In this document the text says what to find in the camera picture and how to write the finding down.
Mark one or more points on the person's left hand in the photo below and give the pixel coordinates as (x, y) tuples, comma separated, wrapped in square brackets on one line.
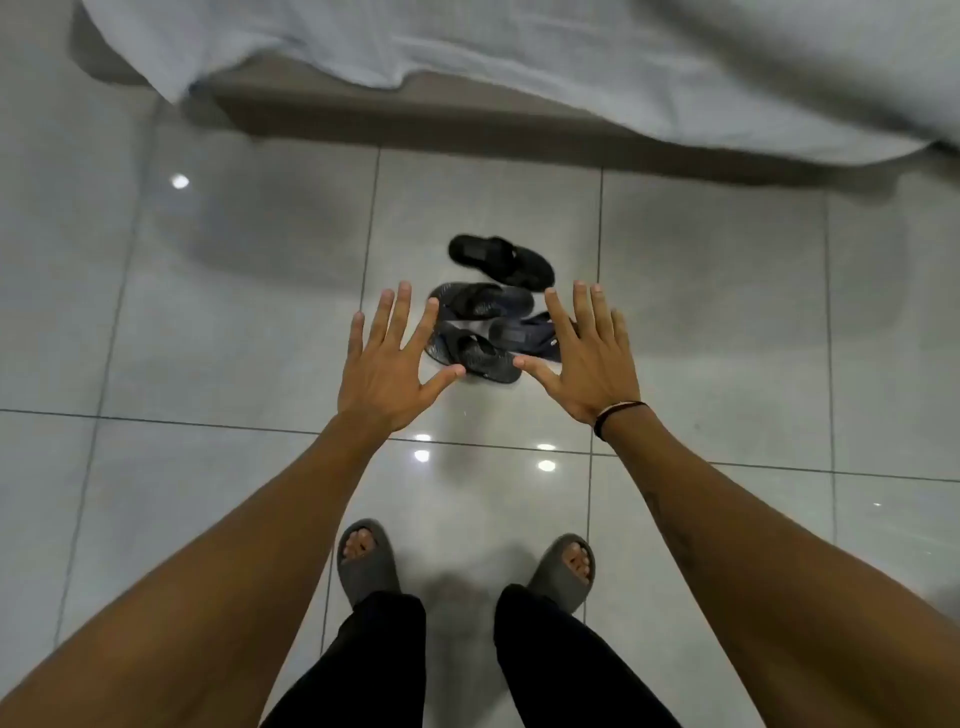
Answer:
[(382, 382)]

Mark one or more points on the person's right hand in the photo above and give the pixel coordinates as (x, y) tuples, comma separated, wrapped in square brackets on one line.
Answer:
[(596, 375)]

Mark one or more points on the black flip-flop sandal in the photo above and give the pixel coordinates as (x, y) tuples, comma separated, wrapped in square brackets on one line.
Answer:
[(517, 334), (499, 259)]

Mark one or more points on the dark patterned slide sandal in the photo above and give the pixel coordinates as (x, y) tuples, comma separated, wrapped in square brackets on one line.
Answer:
[(474, 357), (480, 300)]

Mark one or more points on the person's left forearm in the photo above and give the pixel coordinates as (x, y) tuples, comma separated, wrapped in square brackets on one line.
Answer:
[(225, 585)]

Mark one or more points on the person's right forearm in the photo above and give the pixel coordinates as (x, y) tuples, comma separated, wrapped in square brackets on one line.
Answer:
[(787, 600)]

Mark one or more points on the person's left foot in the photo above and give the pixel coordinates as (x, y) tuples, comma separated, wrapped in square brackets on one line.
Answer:
[(358, 544)]

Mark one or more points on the person's foot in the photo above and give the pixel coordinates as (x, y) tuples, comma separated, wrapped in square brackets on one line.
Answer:
[(577, 561), (358, 544)]

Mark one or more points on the person's right foot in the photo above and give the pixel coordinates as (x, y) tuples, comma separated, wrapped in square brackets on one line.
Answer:
[(577, 561)]

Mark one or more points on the grey left foam slide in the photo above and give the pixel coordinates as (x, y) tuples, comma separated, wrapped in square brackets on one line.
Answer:
[(373, 579)]

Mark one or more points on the grey foam slide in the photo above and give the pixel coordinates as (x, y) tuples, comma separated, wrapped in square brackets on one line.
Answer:
[(553, 586), (373, 579)]

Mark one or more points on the grey right foam slide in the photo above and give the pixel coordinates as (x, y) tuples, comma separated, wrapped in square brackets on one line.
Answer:
[(553, 586)]

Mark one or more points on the grey-brown bed base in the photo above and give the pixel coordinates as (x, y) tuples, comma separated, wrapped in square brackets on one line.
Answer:
[(375, 112)]

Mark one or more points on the black trousers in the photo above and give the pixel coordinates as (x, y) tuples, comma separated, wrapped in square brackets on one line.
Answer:
[(375, 660)]

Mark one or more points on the white bed sheet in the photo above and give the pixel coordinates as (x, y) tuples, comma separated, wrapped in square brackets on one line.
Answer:
[(525, 45)]

